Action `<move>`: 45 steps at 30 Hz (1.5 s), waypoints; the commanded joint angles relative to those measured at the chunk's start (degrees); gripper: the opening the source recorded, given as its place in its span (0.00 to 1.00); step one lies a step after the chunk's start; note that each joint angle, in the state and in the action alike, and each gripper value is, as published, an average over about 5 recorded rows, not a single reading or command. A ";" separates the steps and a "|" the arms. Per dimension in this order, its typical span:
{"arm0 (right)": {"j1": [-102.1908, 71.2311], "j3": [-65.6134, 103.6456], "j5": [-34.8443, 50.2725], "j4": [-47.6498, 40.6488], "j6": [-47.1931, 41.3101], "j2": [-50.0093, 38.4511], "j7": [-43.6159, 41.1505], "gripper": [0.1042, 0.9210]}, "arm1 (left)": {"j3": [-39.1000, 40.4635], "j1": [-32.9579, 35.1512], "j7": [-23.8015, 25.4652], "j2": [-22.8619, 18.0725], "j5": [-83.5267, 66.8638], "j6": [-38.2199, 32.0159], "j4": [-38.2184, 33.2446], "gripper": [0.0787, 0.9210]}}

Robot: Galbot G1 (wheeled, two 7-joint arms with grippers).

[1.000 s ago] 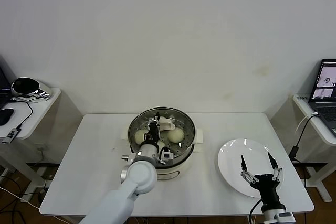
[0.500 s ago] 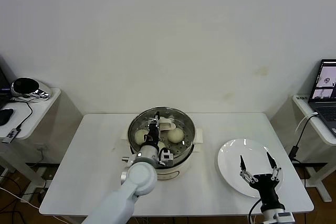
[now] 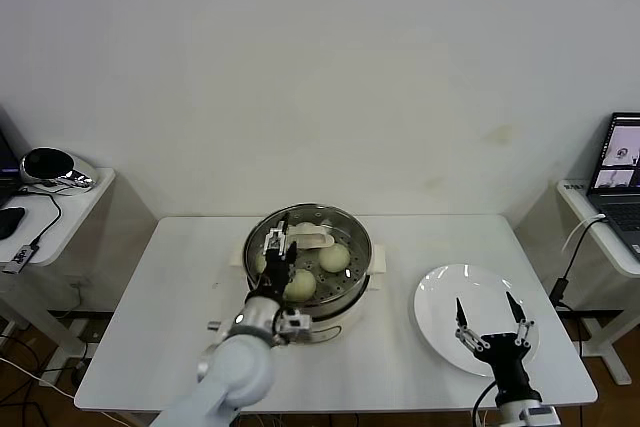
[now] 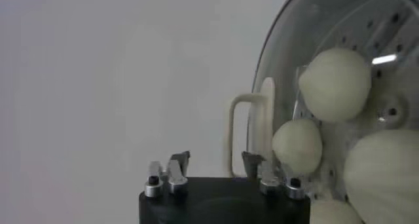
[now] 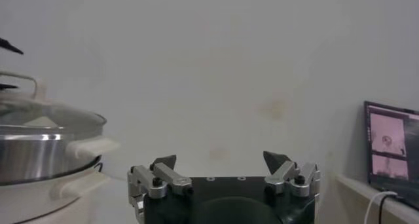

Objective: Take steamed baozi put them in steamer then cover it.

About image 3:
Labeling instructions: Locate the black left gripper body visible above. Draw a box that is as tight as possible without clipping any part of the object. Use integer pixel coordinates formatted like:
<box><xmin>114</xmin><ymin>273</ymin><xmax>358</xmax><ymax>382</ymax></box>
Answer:
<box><xmin>252</xmin><ymin>251</ymin><xmax>296</xmax><ymax>301</ymax></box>

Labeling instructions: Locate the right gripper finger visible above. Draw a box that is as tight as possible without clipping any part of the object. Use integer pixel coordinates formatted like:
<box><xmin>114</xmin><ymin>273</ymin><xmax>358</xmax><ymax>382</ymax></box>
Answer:
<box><xmin>506</xmin><ymin>291</ymin><xmax>535</xmax><ymax>347</ymax></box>
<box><xmin>454</xmin><ymin>298</ymin><xmax>489</xmax><ymax>352</ymax></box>

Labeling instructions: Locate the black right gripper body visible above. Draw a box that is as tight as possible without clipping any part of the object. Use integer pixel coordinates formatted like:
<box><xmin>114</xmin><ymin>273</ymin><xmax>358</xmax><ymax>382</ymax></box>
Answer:
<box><xmin>467</xmin><ymin>332</ymin><xmax>534</xmax><ymax>398</ymax></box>

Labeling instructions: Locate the round glass pot lid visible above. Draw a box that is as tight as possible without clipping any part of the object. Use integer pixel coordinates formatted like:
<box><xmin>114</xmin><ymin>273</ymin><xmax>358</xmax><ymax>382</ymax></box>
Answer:
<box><xmin>242</xmin><ymin>206</ymin><xmax>374</xmax><ymax>344</ymax></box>

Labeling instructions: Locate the perforated steel steamer basket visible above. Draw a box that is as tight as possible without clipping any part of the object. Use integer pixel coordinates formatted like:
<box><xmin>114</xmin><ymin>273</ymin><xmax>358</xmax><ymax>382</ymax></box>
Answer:
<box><xmin>243</xmin><ymin>203</ymin><xmax>374</xmax><ymax>316</ymax></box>

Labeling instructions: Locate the round white plate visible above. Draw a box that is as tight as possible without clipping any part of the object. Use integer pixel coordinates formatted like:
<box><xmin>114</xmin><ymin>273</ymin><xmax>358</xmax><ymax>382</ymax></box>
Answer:
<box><xmin>413</xmin><ymin>263</ymin><xmax>542</xmax><ymax>378</ymax></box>

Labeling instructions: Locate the white electric cooker pot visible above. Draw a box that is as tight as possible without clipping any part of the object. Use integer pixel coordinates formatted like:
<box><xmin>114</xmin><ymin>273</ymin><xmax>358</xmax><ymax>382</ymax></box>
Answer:
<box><xmin>228</xmin><ymin>242</ymin><xmax>389</xmax><ymax>343</ymax></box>

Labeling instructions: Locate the white side desk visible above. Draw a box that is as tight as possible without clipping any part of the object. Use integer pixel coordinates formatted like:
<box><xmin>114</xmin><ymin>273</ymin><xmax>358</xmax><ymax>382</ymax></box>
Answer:
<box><xmin>555</xmin><ymin>179</ymin><xmax>640</xmax><ymax>386</ymax></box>
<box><xmin>0</xmin><ymin>166</ymin><xmax>117</xmax><ymax>361</ymax></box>

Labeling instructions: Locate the grey laptop with lit screen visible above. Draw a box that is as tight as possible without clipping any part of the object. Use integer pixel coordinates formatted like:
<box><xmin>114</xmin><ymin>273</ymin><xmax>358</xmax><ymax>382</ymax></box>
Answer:
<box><xmin>584</xmin><ymin>112</ymin><xmax>640</xmax><ymax>263</ymax></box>

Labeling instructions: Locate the silver black headset device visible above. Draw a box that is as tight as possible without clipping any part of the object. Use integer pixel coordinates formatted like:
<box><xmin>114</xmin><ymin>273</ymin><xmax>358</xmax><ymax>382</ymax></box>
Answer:
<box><xmin>20</xmin><ymin>146</ymin><xmax>97</xmax><ymax>190</ymax></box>

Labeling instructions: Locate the small grey usb hub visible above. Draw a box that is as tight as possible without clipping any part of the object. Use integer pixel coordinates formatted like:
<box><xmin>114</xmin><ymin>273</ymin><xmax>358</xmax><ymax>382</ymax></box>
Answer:
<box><xmin>1</xmin><ymin>242</ymin><xmax>41</xmax><ymax>274</ymax></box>

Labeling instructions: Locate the black computer mouse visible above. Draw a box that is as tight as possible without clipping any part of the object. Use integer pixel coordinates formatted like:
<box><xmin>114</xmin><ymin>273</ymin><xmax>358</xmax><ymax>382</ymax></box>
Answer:
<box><xmin>0</xmin><ymin>206</ymin><xmax>26</xmax><ymax>241</ymax></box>

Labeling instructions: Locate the dark laptop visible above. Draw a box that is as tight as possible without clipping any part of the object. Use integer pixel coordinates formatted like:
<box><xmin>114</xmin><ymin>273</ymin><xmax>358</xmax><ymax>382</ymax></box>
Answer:
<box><xmin>0</xmin><ymin>105</ymin><xmax>30</xmax><ymax>209</ymax></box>

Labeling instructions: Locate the black cable with adapter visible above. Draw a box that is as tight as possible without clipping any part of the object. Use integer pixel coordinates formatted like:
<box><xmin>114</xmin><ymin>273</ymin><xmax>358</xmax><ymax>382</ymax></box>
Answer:
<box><xmin>548</xmin><ymin>219</ymin><xmax>609</xmax><ymax>313</ymax></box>

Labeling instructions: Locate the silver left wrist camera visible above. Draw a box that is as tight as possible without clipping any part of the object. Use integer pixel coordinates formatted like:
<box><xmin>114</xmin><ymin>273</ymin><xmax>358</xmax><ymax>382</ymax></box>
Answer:
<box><xmin>276</xmin><ymin>309</ymin><xmax>315</xmax><ymax>347</ymax></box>

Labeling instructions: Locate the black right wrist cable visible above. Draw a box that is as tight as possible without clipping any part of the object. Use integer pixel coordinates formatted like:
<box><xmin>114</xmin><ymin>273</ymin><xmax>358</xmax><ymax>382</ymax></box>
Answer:
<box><xmin>472</xmin><ymin>380</ymin><xmax>501</xmax><ymax>427</ymax></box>

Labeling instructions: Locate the white flat cable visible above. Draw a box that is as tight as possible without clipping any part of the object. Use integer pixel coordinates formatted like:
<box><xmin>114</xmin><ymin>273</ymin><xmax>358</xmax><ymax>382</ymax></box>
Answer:
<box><xmin>560</xmin><ymin>214</ymin><xmax>606</xmax><ymax>254</ymax></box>

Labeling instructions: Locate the black headset cable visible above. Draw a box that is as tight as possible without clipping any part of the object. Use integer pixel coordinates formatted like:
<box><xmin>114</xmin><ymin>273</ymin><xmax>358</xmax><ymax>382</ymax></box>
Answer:
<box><xmin>19</xmin><ymin>186</ymin><xmax>64</xmax><ymax>248</ymax></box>

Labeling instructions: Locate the white floor cable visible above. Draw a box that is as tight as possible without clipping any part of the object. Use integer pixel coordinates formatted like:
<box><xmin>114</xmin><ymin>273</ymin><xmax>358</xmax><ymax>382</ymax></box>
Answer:
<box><xmin>0</xmin><ymin>357</ymin><xmax>76</xmax><ymax>395</ymax></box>

